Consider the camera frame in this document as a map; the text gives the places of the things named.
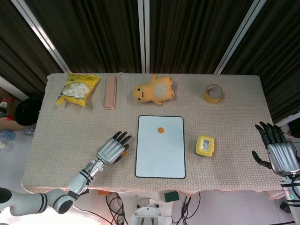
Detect yellow snack bag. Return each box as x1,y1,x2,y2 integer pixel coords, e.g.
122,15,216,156
55,72,101,108

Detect black floor cable bundle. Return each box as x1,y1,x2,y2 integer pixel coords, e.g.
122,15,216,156
171,192,202,225
105,192,128,225

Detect white metal frame post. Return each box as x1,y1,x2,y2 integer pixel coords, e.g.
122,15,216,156
10,0,71,74
214,0,262,75
137,0,150,74

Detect black monitor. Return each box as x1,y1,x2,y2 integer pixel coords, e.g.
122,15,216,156
287,118,300,141

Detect black rounded object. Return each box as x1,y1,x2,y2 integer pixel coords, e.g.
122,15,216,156
14,97,43,127

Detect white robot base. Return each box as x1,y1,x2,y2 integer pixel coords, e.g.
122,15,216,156
127,191,175,225

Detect brown cardboard box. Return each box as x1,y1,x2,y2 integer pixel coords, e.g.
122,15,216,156
0,116,26,132

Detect pink pencil case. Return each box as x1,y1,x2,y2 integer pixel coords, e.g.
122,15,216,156
104,75,118,110

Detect yellow plush toy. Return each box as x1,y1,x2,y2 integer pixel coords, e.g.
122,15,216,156
133,74,176,106

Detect dark pleated curtain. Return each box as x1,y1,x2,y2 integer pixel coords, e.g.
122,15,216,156
221,0,300,124
24,0,143,74
0,0,65,94
149,0,255,75

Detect green container with yellow lid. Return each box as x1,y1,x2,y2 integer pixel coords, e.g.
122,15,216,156
195,134,215,158

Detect green block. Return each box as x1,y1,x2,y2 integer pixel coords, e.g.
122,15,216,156
164,191,180,203

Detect yellow tape roll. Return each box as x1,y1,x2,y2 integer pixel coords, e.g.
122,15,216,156
202,84,224,105

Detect red packaged item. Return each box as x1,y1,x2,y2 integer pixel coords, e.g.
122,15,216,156
0,97,11,111

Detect small black floor object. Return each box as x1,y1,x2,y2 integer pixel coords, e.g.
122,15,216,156
280,202,293,214

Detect white magnetic board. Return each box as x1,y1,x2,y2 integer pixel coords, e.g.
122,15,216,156
135,115,186,179

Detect beige woven tablecloth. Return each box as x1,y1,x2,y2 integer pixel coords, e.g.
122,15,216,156
21,72,291,200

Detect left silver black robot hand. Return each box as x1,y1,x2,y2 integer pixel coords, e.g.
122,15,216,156
96,131,132,166

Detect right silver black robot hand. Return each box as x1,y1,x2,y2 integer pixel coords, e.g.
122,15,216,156
252,121,300,176

